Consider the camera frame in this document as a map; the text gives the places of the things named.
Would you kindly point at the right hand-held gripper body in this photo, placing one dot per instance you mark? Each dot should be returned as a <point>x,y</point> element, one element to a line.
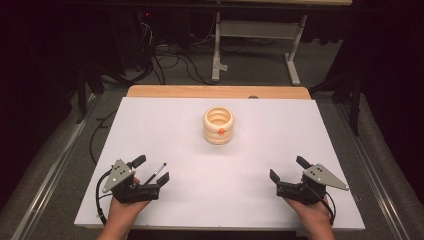
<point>301,191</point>

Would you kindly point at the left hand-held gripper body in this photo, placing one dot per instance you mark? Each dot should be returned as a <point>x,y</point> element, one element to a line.
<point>133,191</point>

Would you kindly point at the thin black brush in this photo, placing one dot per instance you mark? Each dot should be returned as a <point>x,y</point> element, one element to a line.
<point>155,174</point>

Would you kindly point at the person's left hand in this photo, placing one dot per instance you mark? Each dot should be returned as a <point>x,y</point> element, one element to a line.
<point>125,208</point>

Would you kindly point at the person's right hand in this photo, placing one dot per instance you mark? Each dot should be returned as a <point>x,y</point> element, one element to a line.
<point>308,211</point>

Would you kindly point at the white board table cover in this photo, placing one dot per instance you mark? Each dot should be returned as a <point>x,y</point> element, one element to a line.
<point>216,186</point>

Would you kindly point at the cream ribbed cup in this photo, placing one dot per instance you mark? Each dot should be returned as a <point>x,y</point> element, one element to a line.
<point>218,128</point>

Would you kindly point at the black metal stand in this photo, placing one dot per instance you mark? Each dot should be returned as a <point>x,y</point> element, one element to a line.
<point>353,96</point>
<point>87,86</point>

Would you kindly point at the black computer tower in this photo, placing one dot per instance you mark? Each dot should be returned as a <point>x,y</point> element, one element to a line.
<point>143,40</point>

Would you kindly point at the aluminium floor rail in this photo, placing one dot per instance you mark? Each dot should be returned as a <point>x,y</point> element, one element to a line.
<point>50,180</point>
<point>376,180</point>

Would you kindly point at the white metal desk frame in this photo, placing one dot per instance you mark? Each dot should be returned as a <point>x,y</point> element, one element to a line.
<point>256,30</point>

